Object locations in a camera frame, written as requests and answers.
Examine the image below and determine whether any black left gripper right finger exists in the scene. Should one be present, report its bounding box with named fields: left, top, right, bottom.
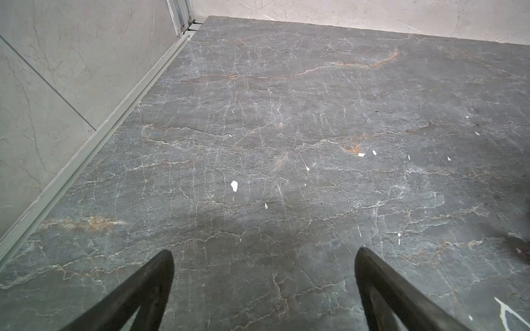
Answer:
left=355, top=248, right=469, bottom=330

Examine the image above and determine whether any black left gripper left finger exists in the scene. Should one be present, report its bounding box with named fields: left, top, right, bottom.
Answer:
left=63, top=250, right=175, bottom=330

